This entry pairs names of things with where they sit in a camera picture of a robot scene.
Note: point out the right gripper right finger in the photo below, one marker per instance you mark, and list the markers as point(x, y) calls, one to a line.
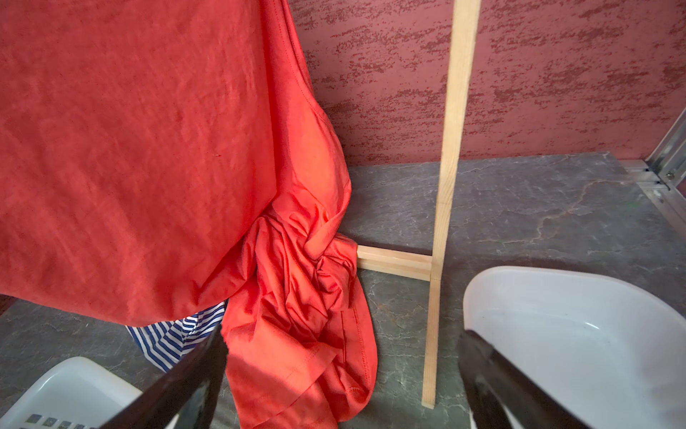
point(500, 395)

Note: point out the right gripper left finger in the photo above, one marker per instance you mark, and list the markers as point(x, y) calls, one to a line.
point(187, 394)

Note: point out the blue white striped tank top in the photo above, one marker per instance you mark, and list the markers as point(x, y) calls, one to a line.
point(165, 344)

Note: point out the red tank top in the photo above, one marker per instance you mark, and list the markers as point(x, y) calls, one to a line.
point(159, 158)

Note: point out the white perforated laundry basket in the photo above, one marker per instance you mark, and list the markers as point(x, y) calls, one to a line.
point(77, 393)

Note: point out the white plastic tub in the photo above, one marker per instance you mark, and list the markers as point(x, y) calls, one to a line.
point(609, 352)

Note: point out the wooden clothes rack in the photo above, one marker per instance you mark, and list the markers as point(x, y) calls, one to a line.
point(465, 21)

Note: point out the aluminium corner post right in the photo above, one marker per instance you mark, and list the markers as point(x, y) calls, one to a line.
point(661, 176)

